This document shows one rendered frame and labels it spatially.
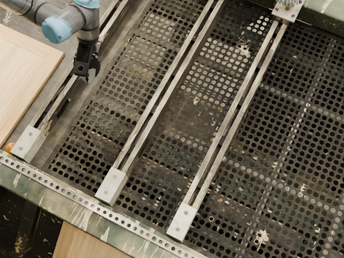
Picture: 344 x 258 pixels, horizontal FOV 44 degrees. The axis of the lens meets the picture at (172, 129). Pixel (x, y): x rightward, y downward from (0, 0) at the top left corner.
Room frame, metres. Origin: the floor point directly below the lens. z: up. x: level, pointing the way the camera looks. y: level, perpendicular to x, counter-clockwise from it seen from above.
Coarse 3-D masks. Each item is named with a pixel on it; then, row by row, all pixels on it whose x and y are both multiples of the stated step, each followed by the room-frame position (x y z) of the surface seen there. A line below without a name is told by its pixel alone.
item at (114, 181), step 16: (224, 0) 1.97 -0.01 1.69; (208, 16) 1.94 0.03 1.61; (192, 32) 1.83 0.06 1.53; (208, 32) 1.89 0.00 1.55; (192, 48) 1.78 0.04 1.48; (176, 64) 1.73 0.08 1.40; (176, 80) 1.68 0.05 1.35; (160, 96) 1.65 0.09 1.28; (144, 112) 1.57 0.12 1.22; (160, 112) 1.58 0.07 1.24; (144, 128) 1.57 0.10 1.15; (128, 144) 1.48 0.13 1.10; (144, 144) 1.52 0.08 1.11; (128, 160) 1.44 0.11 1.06; (112, 176) 1.39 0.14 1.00; (128, 176) 1.46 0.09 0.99; (96, 192) 1.35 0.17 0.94; (112, 192) 1.35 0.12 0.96
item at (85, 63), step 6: (78, 48) 1.33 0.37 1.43; (84, 48) 1.34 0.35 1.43; (90, 48) 1.34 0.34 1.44; (78, 54) 1.32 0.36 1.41; (84, 54) 1.33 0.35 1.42; (90, 54) 1.33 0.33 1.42; (78, 60) 1.31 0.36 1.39; (84, 60) 1.32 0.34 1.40; (90, 60) 1.34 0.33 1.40; (78, 66) 1.30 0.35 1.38; (84, 66) 1.31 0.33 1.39; (78, 72) 1.30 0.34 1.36; (84, 72) 1.30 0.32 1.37
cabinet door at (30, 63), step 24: (0, 24) 1.84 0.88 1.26; (0, 48) 1.76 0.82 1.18; (24, 48) 1.77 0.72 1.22; (48, 48) 1.78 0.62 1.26; (0, 72) 1.69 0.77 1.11; (24, 72) 1.70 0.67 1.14; (48, 72) 1.70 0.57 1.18; (0, 96) 1.61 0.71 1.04; (24, 96) 1.62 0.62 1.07; (0, 120) 1.55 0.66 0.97; (0, 144) 1.48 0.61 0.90
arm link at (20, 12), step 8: (0, 0) 1.11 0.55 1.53; (8, 0) 1.13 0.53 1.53; (16, 0) 1.16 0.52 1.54; (24, 0) 1.18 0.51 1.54; (32, 0) 1.22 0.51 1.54; (40, 0) 1.25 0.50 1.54; (8, 8) 1.16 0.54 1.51; (16, 8) 1.17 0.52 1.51; (24, 8) 1.19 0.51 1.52; (32, 8) 1.22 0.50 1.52; (24, 16) 1.22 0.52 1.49; (32, 16) 1.22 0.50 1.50
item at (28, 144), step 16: (128, 0) 1.92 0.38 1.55; (112, 16) 1.85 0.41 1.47; (112, 32) 1.85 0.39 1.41; (64, 80) 1.63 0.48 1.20; (80, 80) 1.68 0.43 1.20; (48, 96) 1.58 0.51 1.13; (64, 96) 1.59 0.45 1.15; (48, 112) 1.53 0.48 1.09; (32, 128) 1.48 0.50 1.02; (48, 128) 1.53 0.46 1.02; (16, 144) 1.43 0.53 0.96; (32, 144) 1.44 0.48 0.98
